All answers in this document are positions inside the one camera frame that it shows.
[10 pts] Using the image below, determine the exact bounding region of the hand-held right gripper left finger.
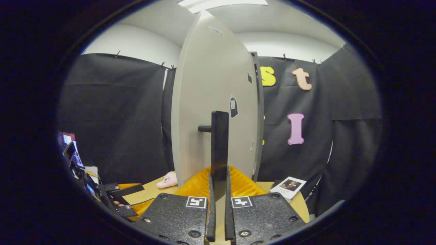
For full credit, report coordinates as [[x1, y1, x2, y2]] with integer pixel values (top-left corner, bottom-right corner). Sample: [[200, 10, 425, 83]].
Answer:
[[134, 166, 217, 245]]

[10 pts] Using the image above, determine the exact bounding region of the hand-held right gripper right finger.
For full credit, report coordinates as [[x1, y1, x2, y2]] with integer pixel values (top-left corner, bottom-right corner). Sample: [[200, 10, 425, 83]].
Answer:
[[224, 166, 307, 245]]

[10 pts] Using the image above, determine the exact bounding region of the black door handle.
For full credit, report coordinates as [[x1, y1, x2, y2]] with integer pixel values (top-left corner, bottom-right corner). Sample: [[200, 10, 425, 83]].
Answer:
[[198, 111, 229, 201]]

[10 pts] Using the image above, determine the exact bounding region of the beige cabinet door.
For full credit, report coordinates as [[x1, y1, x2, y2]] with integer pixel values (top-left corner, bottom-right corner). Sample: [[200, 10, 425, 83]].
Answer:
[[171, 10, 260, 188]]

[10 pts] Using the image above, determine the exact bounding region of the pink plush toy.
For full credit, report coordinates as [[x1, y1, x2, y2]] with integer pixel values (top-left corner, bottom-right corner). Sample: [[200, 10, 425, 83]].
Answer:
[[156, 171, 178, 189]]

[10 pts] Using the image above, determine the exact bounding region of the white photo booklet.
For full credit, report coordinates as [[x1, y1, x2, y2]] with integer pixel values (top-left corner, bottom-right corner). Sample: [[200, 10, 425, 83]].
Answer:
[[269, 176, 307, 200]]

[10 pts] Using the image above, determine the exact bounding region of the black backdrop cloth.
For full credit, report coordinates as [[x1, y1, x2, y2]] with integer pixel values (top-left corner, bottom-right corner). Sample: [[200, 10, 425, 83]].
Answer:
[[56, 43, 382, 218]]

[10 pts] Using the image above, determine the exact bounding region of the ceiling light panel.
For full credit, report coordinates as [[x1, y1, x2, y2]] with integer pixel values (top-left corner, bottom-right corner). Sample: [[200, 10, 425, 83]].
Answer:
[[177, 0, 268, 14]]

